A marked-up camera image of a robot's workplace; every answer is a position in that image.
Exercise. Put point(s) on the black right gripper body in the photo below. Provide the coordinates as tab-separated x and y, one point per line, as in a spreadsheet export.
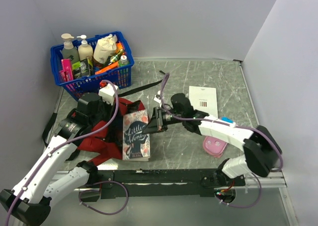
163	120

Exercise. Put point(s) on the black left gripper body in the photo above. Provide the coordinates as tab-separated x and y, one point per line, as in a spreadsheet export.
105	112

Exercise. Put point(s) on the Little Women book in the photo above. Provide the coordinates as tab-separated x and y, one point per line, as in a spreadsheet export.
136	144

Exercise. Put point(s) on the white book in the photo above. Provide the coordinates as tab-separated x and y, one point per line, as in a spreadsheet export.
204	99

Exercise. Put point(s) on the red backpack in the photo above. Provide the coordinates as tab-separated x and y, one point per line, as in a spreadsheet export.
106	137

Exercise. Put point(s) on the pink pencil case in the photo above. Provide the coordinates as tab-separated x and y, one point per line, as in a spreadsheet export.
214	147

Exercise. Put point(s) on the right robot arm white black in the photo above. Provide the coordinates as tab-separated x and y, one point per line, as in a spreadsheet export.
261	154

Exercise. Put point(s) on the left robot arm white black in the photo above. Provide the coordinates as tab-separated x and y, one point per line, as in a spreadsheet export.
31	200

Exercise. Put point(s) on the beige cloth bag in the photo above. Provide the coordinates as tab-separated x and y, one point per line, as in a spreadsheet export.
105	47

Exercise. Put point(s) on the dark green box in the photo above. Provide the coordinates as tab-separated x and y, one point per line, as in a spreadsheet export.
83	68

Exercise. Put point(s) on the pink box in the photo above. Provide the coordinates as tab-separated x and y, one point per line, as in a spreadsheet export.
67	71

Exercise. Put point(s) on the green glass bottle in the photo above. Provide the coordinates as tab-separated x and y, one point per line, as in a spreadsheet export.
117	56

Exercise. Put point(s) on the cream pump bottle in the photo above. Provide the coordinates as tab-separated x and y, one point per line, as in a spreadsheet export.
84	49

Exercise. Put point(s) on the grey-green pump bottle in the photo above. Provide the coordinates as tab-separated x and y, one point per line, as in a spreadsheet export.
69	51

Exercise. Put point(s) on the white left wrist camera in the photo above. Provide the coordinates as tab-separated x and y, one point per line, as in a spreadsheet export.
108	93

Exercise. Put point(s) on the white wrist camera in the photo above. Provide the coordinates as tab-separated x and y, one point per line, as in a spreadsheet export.
157	98
108	93

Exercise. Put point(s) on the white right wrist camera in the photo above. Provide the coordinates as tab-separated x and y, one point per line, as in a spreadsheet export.
157	98

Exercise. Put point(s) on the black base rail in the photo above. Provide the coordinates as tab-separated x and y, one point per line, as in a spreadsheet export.
161	182

